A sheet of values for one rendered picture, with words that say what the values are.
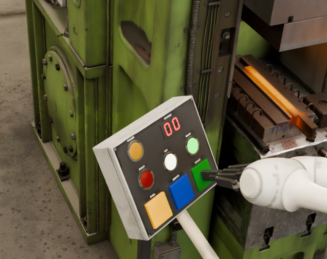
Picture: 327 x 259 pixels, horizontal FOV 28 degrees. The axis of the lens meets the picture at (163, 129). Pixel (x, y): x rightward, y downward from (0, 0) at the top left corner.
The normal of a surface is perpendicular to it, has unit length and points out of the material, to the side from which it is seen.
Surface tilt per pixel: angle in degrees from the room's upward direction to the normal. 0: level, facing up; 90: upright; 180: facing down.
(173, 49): 90
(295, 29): 90
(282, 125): 90
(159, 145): 60
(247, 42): 90
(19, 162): 0
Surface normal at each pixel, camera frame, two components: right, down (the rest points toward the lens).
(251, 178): -0.84, 0.03
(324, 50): -0.91, 0.22
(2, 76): 0.06, -0.80
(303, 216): 0.42, 0.56
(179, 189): 0.69, -0.04
